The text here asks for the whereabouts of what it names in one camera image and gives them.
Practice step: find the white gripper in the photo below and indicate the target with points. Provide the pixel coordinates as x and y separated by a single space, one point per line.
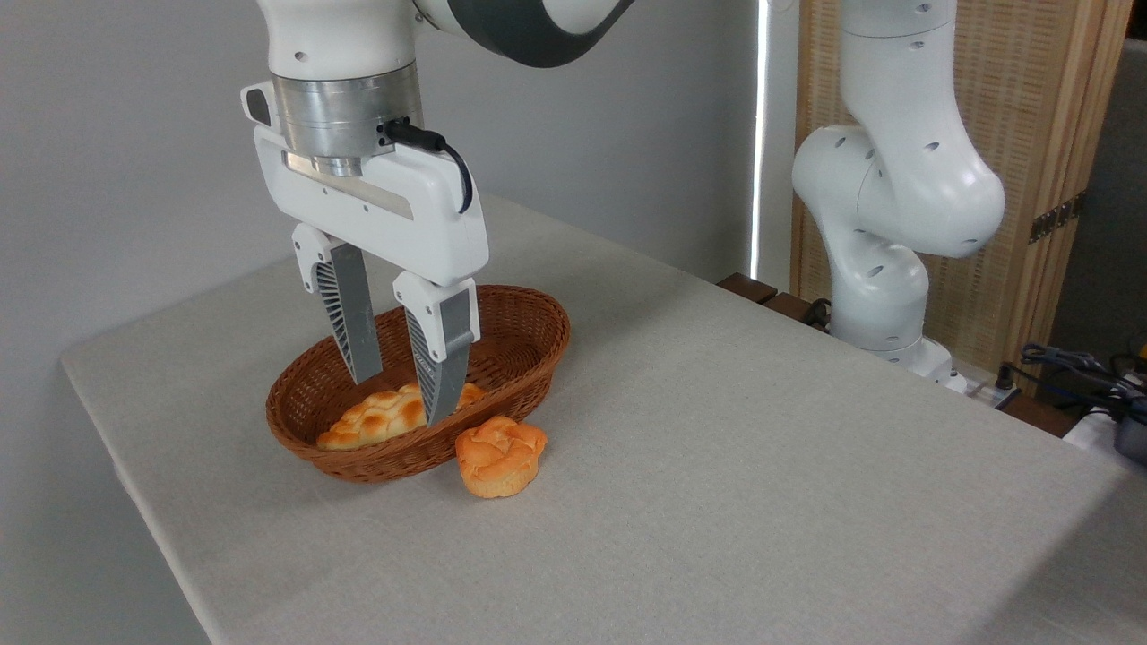
421 224

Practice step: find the round orange bread bun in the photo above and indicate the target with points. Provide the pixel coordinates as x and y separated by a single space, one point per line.
497 457

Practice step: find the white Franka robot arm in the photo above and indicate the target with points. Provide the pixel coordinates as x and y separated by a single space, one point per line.
896 179

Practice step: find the long braided bread loaf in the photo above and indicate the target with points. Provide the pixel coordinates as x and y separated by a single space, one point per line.
376 421

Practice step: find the brown wicker basket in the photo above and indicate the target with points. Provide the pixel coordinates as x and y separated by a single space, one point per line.
529 340

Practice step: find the grey tablecloth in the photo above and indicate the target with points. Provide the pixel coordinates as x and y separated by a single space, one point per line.
717 493

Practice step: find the white power strip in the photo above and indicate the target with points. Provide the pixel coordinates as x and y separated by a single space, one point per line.
981 391

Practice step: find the wooden bamboo folding screen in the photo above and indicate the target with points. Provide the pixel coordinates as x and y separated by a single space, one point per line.
1013 90

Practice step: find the metal screen hinge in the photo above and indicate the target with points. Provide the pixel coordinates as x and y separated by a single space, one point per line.
1057 218

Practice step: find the grey device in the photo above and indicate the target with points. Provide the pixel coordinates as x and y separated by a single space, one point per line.
1134 439

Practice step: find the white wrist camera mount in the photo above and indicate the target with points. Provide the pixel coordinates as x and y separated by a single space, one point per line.
255 103

